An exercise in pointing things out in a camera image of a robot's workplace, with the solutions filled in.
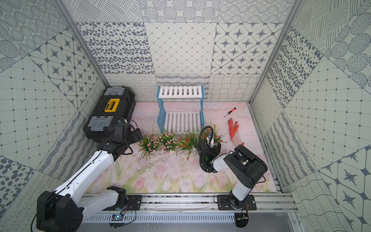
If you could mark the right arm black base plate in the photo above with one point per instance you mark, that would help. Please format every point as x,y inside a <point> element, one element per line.
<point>230,202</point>

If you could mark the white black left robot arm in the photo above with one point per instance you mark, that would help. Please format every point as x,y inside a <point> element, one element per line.
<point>62,210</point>

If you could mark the pink flower potted plant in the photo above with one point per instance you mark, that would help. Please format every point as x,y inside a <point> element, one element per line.
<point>149,145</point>
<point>168,141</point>

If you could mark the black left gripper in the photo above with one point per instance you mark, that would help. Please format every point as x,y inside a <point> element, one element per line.
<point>135,135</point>

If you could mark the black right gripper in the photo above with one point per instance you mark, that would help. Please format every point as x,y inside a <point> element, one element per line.
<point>216,150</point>

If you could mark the black yellow toolbox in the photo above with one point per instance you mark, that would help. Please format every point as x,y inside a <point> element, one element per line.
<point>115,105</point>

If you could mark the blue white two-tier rack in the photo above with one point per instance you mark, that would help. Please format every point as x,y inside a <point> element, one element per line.
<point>180,120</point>

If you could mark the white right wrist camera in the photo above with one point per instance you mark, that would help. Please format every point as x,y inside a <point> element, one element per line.
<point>210,140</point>

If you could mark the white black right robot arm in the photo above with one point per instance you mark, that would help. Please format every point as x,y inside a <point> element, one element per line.
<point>245,165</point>

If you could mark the aluminium mounting rail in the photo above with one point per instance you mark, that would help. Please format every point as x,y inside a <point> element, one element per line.
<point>205,203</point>

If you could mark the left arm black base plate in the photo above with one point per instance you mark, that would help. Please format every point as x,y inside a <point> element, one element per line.
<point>132,203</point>

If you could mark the red flower potted plant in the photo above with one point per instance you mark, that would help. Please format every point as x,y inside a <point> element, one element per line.
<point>218,138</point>
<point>186,143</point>

